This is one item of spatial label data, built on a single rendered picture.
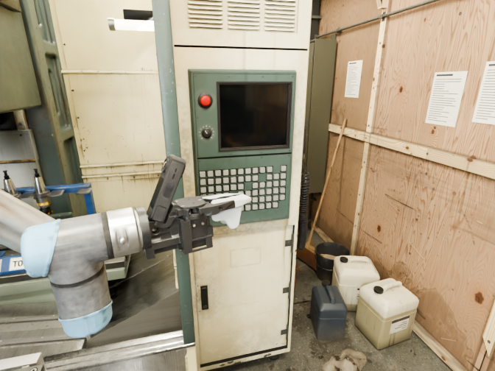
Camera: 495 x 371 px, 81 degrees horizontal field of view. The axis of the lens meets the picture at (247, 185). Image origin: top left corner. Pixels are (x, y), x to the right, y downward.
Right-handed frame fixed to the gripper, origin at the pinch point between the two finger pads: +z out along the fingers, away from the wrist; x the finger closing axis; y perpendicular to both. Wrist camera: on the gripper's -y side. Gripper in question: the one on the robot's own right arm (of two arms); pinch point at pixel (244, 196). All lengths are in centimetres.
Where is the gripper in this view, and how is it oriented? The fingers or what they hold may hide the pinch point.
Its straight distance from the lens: 57.1
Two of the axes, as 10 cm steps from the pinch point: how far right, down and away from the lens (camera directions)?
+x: 4.7, 1.6, -8.7
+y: 0.6, 9.8, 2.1
